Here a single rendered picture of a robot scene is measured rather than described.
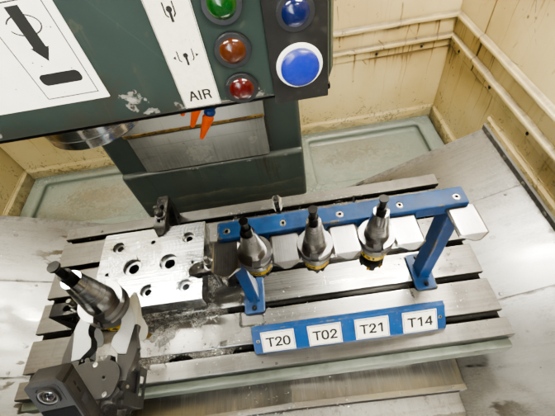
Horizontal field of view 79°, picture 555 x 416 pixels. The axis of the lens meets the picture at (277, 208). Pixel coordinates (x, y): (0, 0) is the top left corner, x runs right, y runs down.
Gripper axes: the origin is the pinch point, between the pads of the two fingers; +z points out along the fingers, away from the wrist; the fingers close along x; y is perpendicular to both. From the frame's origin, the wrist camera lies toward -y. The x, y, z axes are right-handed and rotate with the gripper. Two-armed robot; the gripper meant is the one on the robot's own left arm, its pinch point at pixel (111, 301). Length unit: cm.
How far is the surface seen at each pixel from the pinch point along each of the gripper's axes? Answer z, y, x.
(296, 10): 2.5, -35.3, 31.1
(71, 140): 15.6, -18.0, 0.9
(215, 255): 9.7, 7.9, 13.7
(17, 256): 49, 55, -76
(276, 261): 6.7, 7.9, 24.7
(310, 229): 7.8, 0.8, 31.3
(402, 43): 104, 29, 82
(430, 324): 0, 37, 56
